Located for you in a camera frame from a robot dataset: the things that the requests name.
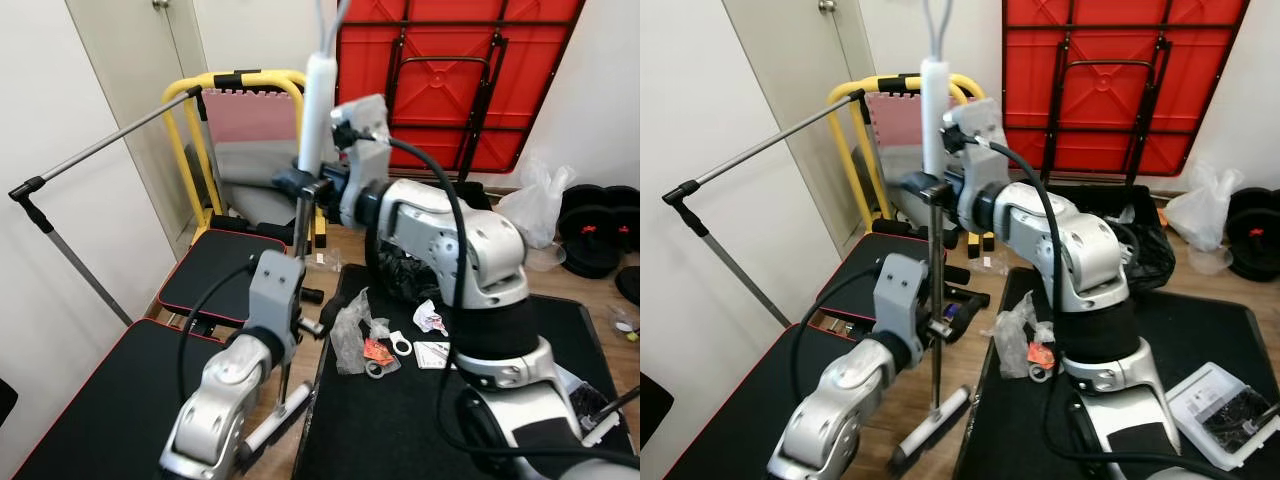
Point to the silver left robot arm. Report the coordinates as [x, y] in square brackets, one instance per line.
[835, 410]
[215, 400]

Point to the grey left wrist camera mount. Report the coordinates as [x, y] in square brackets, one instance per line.
[272, 285]
[900, 290]

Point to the black trash bag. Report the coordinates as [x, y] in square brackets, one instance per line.
[405, 275]
[1150, 250]

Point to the grey folded cushion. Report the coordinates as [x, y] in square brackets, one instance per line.
[250, 170]
[900, 172]

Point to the beige door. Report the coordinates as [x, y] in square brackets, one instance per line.
[130, 60]
[790, 60]

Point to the white paper card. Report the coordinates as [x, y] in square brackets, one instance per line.
[432, 355]

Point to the crumpled white pink paper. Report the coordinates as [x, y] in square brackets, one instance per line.
[430, 318]

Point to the black bench frame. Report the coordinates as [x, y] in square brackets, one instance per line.
[313, 295]
[970, 300]

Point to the wide black floor mat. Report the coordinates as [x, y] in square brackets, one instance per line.
[400, 420]
[1220, 340]

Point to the orange snack wrapper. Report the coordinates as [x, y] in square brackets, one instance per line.
[378, 351]
[1040, 355]

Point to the grey metal clothes rack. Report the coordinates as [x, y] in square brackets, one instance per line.
[780, 138]
[100, 147]

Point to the small black red-trimmed pad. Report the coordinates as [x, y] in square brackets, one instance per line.
[215, 275]
[860, 280]

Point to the red folding table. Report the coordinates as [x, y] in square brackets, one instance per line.
[1200, 60]
[540, 60]

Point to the flat black weight plate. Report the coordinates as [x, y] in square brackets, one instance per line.
[630, 287]

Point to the pink foam mat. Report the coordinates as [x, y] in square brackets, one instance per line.
[250, 115]
[895, 120]

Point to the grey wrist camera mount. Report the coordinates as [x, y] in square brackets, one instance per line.
[362, 120]
[975, 125]
[272, 285]
[900, 290]

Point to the large black red-trimmed pad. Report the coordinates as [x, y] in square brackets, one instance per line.
[100, 410]
[740, 420]

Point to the yellow tubular metal frame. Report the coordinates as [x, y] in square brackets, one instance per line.
[280, 77]
[848, 150]

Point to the black stacked weight plates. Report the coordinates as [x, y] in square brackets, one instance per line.
[1255, 235]
[590, 235]

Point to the white plastic bag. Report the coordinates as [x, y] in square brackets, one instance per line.
[535, 205]
[1200, 210]

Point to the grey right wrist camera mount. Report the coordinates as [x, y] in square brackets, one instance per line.
[975, 125]
[362, 120]

